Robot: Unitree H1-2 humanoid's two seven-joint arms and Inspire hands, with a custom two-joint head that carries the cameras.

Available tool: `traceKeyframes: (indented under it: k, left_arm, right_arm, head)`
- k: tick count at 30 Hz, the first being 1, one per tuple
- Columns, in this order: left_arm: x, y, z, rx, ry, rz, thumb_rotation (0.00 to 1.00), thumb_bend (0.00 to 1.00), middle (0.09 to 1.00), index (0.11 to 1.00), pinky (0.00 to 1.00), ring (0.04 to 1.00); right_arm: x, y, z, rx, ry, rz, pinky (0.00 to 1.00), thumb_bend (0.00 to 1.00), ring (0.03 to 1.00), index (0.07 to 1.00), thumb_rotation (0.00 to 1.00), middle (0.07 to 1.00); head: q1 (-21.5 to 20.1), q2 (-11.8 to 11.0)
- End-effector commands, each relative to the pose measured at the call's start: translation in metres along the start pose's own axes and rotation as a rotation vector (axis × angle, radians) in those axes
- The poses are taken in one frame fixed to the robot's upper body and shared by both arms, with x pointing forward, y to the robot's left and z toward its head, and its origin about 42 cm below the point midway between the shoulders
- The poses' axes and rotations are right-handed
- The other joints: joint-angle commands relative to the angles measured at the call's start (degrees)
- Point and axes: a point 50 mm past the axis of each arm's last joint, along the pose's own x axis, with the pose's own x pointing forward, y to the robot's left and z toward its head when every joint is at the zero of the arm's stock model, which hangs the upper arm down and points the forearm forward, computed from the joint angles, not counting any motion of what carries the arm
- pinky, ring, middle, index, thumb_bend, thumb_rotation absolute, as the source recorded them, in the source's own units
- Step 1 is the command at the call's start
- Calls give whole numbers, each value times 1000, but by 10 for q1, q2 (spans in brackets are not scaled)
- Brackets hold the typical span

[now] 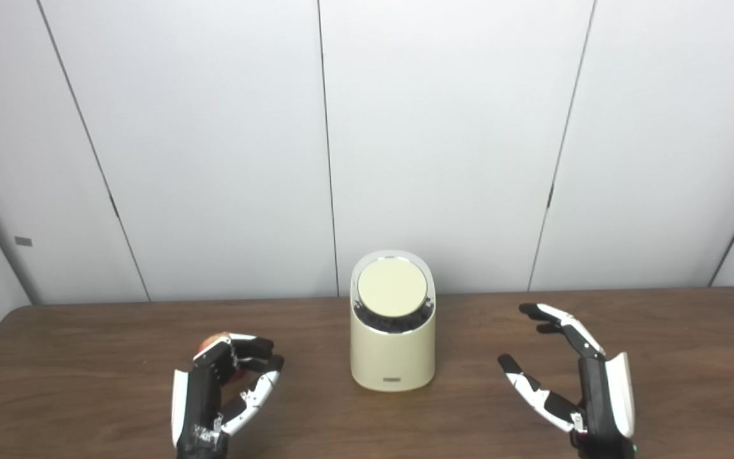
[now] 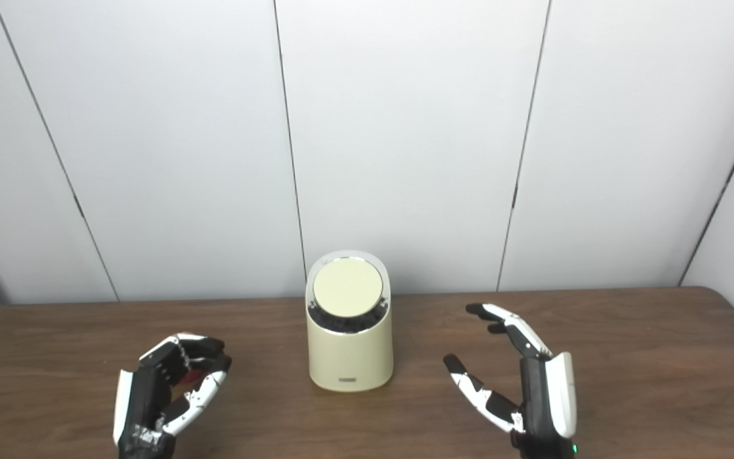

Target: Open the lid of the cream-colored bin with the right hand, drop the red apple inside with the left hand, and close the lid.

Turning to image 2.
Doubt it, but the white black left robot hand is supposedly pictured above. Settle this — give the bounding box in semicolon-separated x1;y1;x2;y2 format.
113;332;233;459

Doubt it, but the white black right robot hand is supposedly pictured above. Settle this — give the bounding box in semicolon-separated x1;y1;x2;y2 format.
442;303;578;459

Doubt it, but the cream-colored cylindrical bin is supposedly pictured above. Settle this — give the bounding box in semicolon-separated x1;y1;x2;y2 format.
305;250;394;393

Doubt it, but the round cream bin lid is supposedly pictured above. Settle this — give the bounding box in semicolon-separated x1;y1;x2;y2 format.
313;257;384;318

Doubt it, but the black bin liner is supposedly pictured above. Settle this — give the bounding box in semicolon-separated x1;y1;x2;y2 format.
310;298;388;334

